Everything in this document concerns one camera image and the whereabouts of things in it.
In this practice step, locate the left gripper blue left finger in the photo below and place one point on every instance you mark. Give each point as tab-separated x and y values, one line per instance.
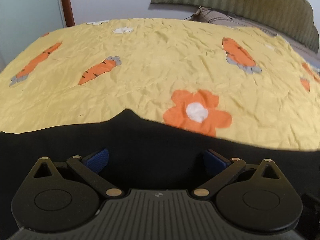
96	161

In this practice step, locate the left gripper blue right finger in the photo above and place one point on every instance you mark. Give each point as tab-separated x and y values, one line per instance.
216	161

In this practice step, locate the black pants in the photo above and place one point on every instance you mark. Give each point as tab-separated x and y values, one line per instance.
151	156

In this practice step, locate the yellow carrot print bedspread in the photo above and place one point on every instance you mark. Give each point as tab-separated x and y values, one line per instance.
234	83

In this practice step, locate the striped grey pillow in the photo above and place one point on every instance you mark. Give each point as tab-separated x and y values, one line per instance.
207	15

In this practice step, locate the frosted glass wardrobe door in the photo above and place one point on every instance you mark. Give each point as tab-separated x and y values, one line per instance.
24	21

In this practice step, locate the brown wooden door frame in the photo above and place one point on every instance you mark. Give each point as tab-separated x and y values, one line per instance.
68	13

